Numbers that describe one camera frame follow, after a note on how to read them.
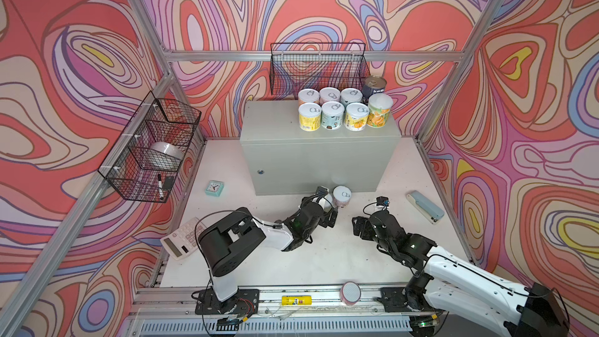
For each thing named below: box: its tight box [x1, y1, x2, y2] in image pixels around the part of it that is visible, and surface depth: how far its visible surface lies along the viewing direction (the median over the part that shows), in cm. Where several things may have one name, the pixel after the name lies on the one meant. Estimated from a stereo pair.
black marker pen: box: [157, 173, 165, 201], surface depth 73 cm
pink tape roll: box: [340, 280, 362, 306], surface depth 72 cm
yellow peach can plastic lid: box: [366, 92, 394, 129], surface depth 74 cm
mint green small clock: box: [204, 180, 225, 198], surface depth 101 cm
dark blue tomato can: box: [361, 74, 388, 100], surface depth 76 cm
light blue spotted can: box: [340, 87, 364, 109], surface depth 79 cm
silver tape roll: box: [140, 141, 185, 172], surface depth 74 cm
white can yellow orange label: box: [343, 102, 370, 132], surface depth 75 cm
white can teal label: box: [321, 100, 345, 131], surface depth 75 cm
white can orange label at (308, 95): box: [297, 88, 320, 103], surface depth 80 cm
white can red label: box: [332, 184, 352, 209], surface depth 95 cm
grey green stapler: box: [406, 190, 445, 224], surface depth 94 cm
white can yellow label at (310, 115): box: [298, 102, 323, 132], surface depth 75 cm
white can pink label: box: [318, 86, 341, 106], surface depth 80 cm
